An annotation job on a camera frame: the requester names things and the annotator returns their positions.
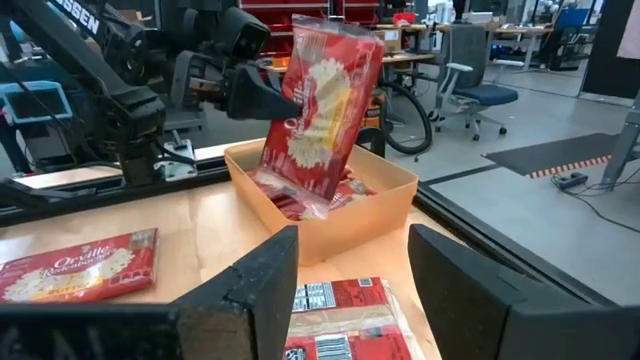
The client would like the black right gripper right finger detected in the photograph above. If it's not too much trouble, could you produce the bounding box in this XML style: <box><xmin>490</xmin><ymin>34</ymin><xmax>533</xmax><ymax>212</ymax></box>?
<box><xmin>408</xmin><ymin>223</ymin><xmax>601</xmax><ymax>360</ymax></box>

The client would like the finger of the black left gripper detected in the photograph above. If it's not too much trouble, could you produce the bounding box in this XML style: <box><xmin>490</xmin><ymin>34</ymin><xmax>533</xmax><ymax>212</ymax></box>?
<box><xmin>227</xmin><ymin>64</ymin><xmax>303</xmax><ymax>120</ymax></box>

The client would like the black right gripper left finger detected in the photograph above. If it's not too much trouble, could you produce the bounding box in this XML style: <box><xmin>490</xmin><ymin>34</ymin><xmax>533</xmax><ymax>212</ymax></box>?
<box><xmin>172</xmin><ymin>225</ymin><xmax>300</xmax><ymax>360</ymax></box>

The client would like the red popcorn bag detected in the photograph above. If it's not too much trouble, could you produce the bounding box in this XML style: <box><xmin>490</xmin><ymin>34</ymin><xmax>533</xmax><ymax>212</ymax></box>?
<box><xmin>283</xmin><ymin>276</ymin><xmax>426</xmax><ymax>360</ymax></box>
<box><xmin>248</xmin><ymin>13</ymin><xmax>386</xmax><ymax>221</ymax></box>
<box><xmin>327</xmin><ymin>167</ymin><xmax>379</xmax><ymax>211</ymax></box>
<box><xmin>0</xmin><ymin>227</ymin><xmax>160</xmax><ymax>305</ymax></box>
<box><xmin>249</xmin><ymin>169</ymin><xmax>329</xmax><ymax>221</ymax></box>

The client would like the red cabinet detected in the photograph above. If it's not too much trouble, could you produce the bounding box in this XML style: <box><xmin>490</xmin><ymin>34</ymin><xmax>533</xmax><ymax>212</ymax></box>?
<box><xmin>238</xmin><ymin>0</ymin><xmax>381</xmax><ymax>57</ymax></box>

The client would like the silver mounting plate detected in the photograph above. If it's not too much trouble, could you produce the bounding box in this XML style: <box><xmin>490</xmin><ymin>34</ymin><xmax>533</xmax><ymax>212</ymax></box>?
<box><xmin>153</xmin><ymin>138</ymin><xmax>199</xmax><ymax>182</ymax></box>

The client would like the orange vacuum cleaner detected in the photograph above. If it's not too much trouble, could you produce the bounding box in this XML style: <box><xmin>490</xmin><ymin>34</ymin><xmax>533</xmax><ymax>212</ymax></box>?
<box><xmin>362</xmin><ymin>94</ymin><xmax>385</xmax><ymax>130</ymax></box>

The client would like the cardboard box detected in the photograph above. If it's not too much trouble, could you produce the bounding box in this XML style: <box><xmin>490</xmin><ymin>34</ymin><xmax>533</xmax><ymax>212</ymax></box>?
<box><xmin>372</xmin><ymin>27</ymin><xmax>404</xmax><ymax>54</ymax></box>

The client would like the wooden desk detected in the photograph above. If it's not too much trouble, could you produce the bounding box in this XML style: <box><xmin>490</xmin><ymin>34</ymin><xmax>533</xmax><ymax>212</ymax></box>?
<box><xmin>259</xmin><ymin>49</ymin><xmax>436</xmax><ymax>96</ymax></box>
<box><xmin>439</xmin><ymin>22</ymin><xmax>556</xmax><ymax>71</ymax></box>

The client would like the black power strip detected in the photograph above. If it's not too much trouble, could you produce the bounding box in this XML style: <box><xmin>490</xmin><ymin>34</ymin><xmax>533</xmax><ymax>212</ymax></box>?
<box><xmin>551</xmin><ymin>171</ymin><xmax>590</xmax><ymax>192</ymax></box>

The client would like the black floor mat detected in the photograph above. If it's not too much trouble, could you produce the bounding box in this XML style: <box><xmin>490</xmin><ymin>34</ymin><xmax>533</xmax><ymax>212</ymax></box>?
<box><xmin>482</xmin><ymin>132</ymin><xmax>621</xmax><ymax>180</ymax></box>

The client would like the blue office chair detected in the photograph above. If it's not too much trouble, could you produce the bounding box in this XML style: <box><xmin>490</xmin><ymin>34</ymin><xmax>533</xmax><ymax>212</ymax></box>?
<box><xmin>433</xmin><ymin>23</ymin><xmax>520</xmax><ymax>142</ymax></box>

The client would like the grey metal leg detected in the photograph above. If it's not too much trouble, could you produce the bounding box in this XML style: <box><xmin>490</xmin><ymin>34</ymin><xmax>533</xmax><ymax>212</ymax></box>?
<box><xmin>599</xmin><ymin>92</ymin><xmax>640</xmax><ymax>189</ymax></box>

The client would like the black panel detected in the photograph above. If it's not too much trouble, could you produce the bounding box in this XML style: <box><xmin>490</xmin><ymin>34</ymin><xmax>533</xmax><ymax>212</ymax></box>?
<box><xmin>581</xmin><ymin>0</ymin><xmax>640</xmax><ymax>100</ymax></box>

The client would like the blue monitor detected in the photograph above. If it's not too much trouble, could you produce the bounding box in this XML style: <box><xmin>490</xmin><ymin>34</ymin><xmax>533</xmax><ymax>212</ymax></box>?
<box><xmin>554</xmin><ymin>7</ymin><xmax>591</xmax><ymax>30</ymax></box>

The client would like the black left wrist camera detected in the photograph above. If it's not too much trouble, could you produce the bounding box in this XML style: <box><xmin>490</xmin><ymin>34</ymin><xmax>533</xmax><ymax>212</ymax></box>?
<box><xmin>218</xmin><ymin>6</ymin><xmax>272</xmax><ymax>62</ymax></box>

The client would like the black vacuum hose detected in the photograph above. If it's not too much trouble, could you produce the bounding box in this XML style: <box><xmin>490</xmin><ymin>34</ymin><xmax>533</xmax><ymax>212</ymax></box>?
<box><xmin>377</xmin><ymin>79</ymin><xmax>434</xmax><ymax>156</ymax></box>

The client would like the light blue rectangular frame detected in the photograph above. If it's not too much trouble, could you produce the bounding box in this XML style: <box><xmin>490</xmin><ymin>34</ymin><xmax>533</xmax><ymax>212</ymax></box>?
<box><xmin>0</xmin><ymin>79</ymin><xmax>75</xmax><ymax>126</ymax></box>

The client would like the black floor cable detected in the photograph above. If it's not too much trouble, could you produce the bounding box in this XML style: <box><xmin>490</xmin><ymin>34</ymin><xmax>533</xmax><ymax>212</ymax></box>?
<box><xmin>549</xmin><ymin>164</ymin><xmax>640</xmax><ymax>236</ymax></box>

